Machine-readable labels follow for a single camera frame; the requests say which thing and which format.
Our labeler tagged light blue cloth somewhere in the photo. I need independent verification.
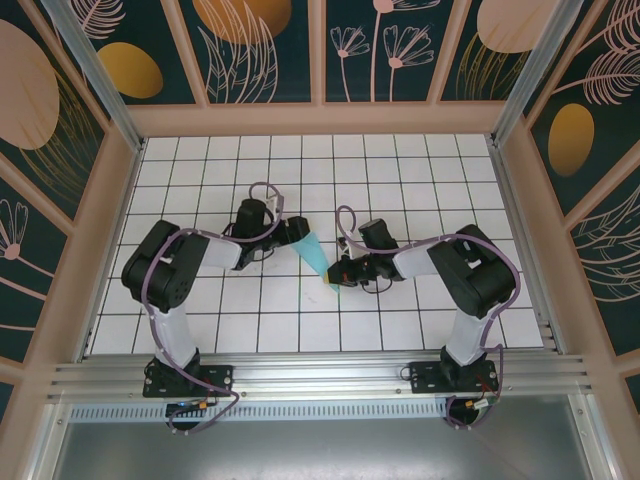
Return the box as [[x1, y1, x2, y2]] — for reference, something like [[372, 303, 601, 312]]
[[291, 231, 332, 287]]

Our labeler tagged grey metal panel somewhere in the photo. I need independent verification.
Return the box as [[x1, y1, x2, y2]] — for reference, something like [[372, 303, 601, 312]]
[[29, 399, 616, 480]]

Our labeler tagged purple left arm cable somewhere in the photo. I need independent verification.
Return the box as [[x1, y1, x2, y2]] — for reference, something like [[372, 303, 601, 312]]
[[141, 182, 286, 436]]

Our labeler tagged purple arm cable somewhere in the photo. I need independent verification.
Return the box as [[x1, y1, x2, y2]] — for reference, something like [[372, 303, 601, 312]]
[[141, 182, 286, 436], [335, 204, 521, 432]]

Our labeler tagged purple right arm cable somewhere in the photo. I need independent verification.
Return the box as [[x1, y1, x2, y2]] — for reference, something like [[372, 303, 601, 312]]
[[335, 204, 521, 432]]

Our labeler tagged aluminium mounting rail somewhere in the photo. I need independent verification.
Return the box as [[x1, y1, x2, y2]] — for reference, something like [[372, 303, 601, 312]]
[[47, 353, 596, 401]]

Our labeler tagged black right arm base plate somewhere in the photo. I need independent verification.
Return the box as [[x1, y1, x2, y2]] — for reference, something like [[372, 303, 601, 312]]
[[409, 360, 499, 396]]

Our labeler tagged slotted grey cable duct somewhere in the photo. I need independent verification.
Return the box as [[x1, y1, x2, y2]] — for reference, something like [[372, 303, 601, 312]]
[[69, 402, 451, 422]]

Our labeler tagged aluminium side rail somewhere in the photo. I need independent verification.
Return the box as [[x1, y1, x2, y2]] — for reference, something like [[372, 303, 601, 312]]
[[487, 132, 564, 354]]

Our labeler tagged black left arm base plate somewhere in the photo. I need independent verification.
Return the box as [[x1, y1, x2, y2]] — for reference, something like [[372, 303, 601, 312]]
[[143, 364, 235, 399]]

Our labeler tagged aluminium corner post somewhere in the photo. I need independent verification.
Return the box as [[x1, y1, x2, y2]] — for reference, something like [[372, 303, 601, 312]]
[[489, 0, 587, 147], [40, 0, 147, 153]]

